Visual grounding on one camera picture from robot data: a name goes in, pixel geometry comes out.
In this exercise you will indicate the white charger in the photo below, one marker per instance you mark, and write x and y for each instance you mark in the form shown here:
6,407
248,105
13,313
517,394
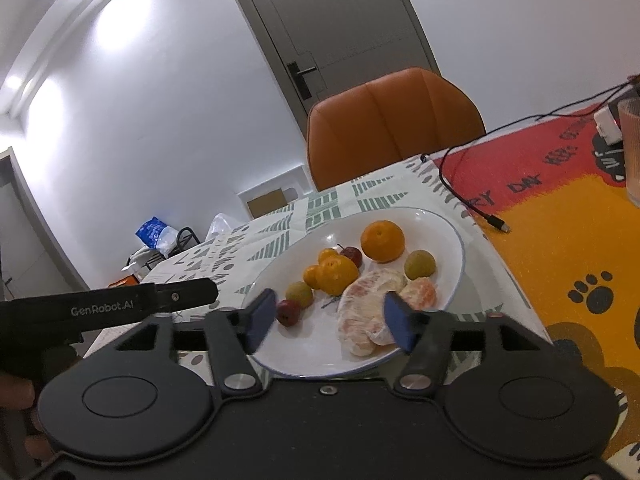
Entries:
607,122

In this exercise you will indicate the white foam packaging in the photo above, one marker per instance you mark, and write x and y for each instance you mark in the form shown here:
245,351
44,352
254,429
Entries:
295,182

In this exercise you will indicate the small red apple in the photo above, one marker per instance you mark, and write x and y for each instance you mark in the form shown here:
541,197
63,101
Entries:
352,255
289,311

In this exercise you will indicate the blue and white bag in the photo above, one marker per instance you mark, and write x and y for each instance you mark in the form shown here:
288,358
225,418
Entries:
156,234

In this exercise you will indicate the green plum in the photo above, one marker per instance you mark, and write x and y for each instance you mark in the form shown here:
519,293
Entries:
419,265
300,292

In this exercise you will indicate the red and orange mat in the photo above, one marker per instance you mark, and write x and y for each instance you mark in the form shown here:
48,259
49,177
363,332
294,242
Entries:
550,240

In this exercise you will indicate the large orange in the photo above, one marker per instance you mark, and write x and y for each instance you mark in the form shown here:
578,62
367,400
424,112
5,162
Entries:
382,242

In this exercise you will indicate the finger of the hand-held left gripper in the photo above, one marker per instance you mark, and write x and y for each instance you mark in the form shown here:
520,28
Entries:
186,294

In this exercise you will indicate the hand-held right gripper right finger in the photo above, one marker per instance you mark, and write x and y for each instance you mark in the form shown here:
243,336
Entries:
400,320

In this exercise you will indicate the peeled orange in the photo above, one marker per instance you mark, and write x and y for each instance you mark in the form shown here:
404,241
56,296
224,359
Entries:
420,294

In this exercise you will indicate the small orange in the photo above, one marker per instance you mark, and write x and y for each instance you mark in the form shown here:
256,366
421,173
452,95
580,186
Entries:
311,276
327,256

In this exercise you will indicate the medium orange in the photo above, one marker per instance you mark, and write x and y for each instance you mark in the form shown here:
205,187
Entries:
337,275

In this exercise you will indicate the white plate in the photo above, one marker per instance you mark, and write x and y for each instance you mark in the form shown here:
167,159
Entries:
310,355

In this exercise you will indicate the grey door frame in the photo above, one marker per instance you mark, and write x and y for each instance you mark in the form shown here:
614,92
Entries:
30,210

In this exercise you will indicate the brown cardboard piece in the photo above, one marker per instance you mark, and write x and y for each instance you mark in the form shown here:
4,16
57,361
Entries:
266,202

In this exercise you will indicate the white plastic bag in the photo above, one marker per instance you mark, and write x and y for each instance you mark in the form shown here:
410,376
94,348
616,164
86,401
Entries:
220,225

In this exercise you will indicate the grey door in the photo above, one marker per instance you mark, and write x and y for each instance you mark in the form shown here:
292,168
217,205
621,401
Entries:
340,20

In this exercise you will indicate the person's left hand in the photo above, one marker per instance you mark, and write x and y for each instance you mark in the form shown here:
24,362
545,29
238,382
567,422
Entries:
15,391

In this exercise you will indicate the ribbed drinking glass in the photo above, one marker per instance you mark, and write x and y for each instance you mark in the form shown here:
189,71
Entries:
631,150

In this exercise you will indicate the peeled pomelo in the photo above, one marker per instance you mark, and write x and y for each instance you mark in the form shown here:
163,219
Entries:
360,310

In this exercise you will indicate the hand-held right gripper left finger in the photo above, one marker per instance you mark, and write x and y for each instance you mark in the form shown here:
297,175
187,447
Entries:
262,320

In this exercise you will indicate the black metal rack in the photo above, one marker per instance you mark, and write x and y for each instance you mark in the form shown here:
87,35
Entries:
187,240

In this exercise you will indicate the orange chair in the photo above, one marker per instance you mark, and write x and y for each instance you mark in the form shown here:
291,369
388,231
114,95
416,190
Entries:
390,125

